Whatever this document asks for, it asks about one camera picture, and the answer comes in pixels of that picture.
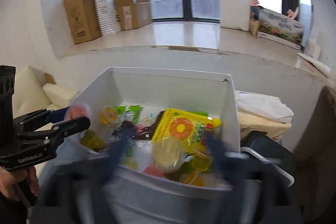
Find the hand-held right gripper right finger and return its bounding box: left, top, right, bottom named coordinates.
left=205, top=131, right=265, bottom=224

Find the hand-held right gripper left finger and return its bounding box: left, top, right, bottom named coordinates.
left=34, top=127, right=135, bottom=224

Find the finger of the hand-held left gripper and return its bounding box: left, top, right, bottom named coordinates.
left=13, top=106, right=71, bottom=132
left=18, top=116, right=91, bottom=147

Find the pink jelly cup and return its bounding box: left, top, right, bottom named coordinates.
left=64, top=103, right=92, bottom=121
left=143, top=166, right=166, bottom=178

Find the yellow jelly cup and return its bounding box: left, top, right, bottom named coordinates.
left=181, top=172, right=206, bottom=186
left=190, top=151, right=213, bottom=170
left=99, top=106, right=118, bottom=125
left=122, top=157, right=138, bottom=169

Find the small olive yellow packet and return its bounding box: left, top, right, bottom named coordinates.
left=79, top=130, right=111, bottom=153

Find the large yellow snack packet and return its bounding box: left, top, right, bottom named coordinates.
left=152, top=108, right=222, bottom=152

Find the pale clear jelly cup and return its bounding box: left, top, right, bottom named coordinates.
left=152, top=139, right=185, bottom=170

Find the white storage box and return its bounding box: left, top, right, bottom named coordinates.
left=70, top=67, right=240, bottom=199

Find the person's left forearm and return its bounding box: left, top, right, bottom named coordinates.
left=0, top=193, right=29, bottom=224

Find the person's left hand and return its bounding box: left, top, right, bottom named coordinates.
left=0, top=165, right=40, bottom=201

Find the cream cushion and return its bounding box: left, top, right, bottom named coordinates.
left=12, top=66, right=53, bottom=114
left=42, top=83, right=79, bottom=110

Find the dark brown snack packet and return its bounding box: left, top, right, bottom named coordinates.
left=113, top=111, right=164, bottom=142

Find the green white snack packet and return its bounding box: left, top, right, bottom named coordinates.
left=114, top=105, right=142, bottom=122

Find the beige box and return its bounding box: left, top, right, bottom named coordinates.
left=238, top=111, right=292, bottom=142

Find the white plastic bag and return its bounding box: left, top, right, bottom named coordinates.
left=234, top=90, right=294, bottom=123

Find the large cardboard box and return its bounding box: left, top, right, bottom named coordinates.
left=64, top=0, right=101, bottom=45

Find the white patterned paper bag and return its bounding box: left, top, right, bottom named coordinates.
left=92, top=0, right=133, bottom=37

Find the small open cardboard box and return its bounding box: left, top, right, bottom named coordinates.
left=113, top=0, right=153, bottom=31

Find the white rolled paper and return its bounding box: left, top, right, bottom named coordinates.
left=297, top=52, right=331, bottom=79

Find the landscape printed box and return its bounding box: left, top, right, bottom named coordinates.
left=256, top=7, right=305, bottom=50

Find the white foam box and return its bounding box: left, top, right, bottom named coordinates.
left=219, top=0, right=251, bottom=31

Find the grey cart with white handle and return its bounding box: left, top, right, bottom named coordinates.
left=29, top=130, right=300, bottom=224

